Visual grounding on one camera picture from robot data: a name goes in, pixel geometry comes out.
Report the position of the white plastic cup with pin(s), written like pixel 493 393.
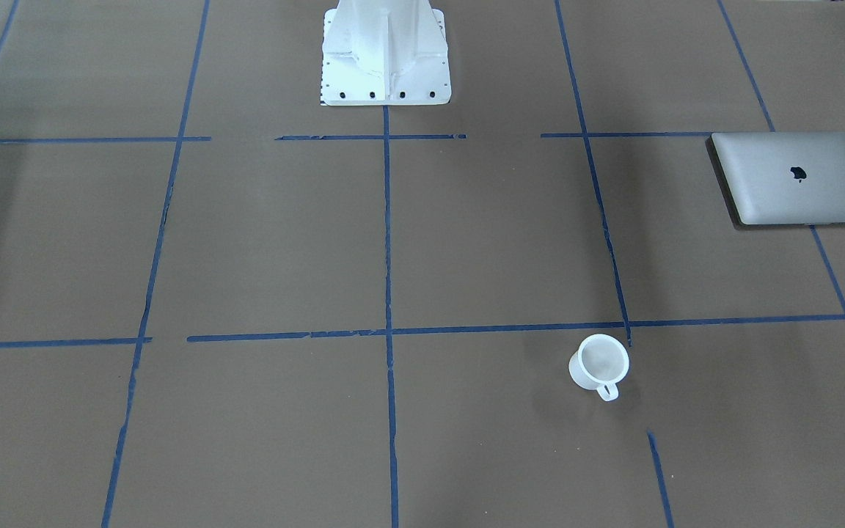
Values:
pixel 599 364

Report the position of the silver closed laptop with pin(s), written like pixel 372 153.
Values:
pixel 783 177

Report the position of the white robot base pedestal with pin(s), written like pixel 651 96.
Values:
pixel 385 53

